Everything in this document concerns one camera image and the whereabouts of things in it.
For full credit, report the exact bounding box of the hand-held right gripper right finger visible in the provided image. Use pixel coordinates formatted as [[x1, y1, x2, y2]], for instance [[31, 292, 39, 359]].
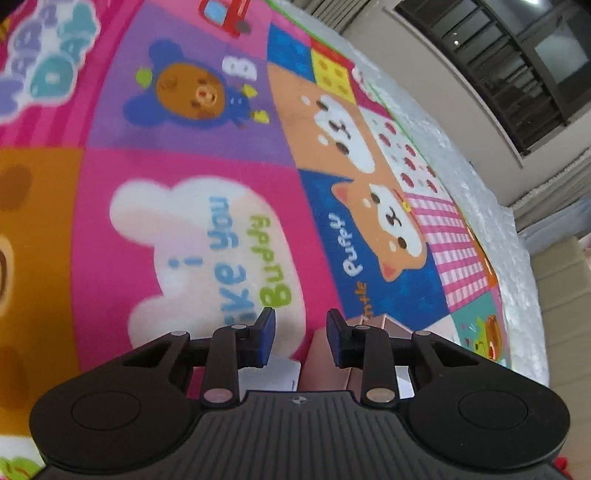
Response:
[[325, 309, 469, 410]]

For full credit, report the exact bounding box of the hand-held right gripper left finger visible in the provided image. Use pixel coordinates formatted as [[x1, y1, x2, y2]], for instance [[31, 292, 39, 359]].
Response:
[[121, 307, 278, 409]]

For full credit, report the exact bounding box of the colourful printed play mat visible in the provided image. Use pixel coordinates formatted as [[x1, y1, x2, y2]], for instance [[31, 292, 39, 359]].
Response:
[[0, 0, 513, 480]]

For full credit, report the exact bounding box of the beige padded headboard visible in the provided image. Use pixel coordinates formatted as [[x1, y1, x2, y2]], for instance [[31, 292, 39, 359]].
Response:
[[531, 235, 591, 462]]

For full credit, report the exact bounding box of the beige curtain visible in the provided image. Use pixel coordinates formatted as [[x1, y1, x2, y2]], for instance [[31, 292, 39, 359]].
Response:
[[295, 0, 393, 34], [510, 157, 591, 232]]

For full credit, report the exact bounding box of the dark barred window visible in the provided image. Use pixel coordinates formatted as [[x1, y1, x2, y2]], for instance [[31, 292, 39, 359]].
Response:
[[394, 0, 591, 158]]

